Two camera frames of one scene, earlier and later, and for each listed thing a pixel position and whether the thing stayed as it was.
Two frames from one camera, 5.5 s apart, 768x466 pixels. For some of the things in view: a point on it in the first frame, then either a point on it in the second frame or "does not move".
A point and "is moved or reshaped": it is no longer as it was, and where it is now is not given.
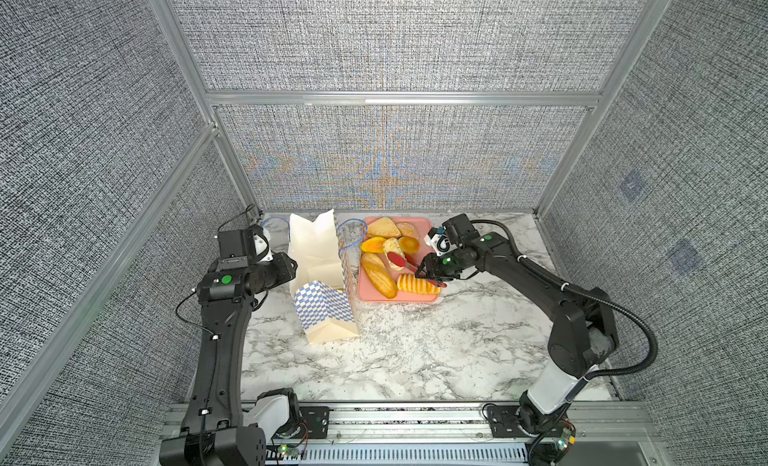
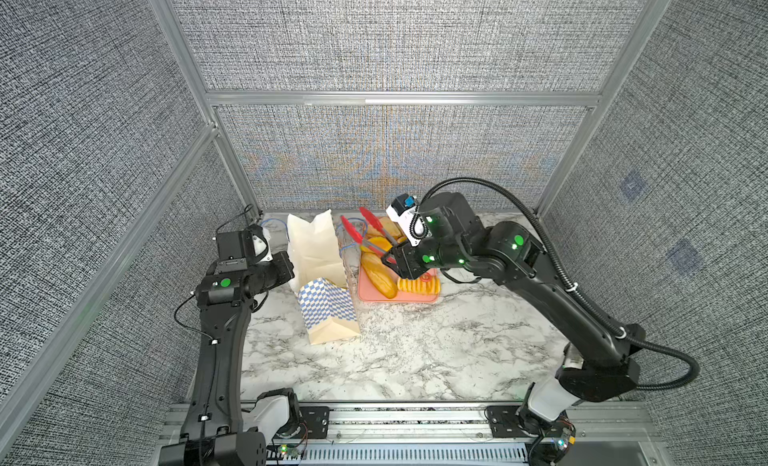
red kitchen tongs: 400,260 is moved or reshaped
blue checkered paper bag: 318,277 does not move
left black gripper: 281,260 does not move
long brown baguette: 380,275 does not move
